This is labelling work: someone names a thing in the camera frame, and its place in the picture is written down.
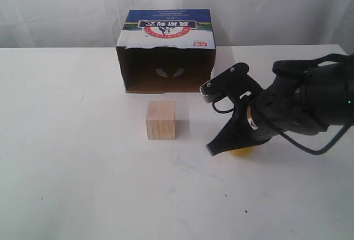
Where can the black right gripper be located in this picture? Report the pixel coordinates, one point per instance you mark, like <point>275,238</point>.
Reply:
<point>266,113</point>

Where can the yellow tennis ball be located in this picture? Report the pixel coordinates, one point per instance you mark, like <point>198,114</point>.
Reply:
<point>243,152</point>

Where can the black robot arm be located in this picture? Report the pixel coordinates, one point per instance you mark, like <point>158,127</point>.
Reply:
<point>306,97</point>

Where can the light wooden cube block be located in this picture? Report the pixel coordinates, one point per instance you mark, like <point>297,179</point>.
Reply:
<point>160,120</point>

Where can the printed cardboard box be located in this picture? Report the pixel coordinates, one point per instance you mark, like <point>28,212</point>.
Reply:
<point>166,50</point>

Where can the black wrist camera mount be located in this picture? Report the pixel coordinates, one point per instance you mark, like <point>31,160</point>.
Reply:
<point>233,82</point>

